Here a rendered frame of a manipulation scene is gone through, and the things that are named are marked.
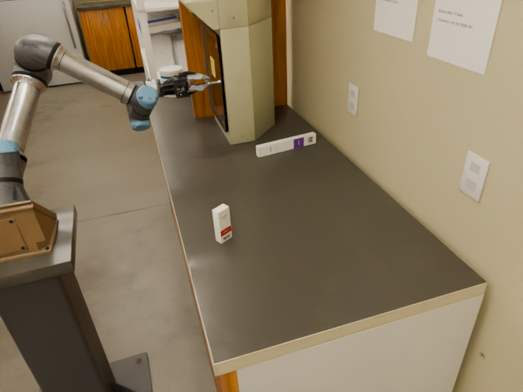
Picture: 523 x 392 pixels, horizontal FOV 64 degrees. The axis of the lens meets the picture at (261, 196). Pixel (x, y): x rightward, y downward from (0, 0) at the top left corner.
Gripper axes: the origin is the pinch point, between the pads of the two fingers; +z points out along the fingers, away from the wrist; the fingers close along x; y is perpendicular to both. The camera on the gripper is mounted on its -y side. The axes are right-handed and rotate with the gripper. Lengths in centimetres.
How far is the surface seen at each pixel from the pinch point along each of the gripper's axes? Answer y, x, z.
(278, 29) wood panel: -26, 12, 41
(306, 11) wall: -9, 21, 49
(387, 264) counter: 99, -29, 26
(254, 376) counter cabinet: 114, -37, -16
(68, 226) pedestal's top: 49, -27, -58
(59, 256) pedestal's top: 63, -28, -59
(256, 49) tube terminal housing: 7.4, 11.4, 20.2
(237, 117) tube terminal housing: 10.4, -14.4, 9.5
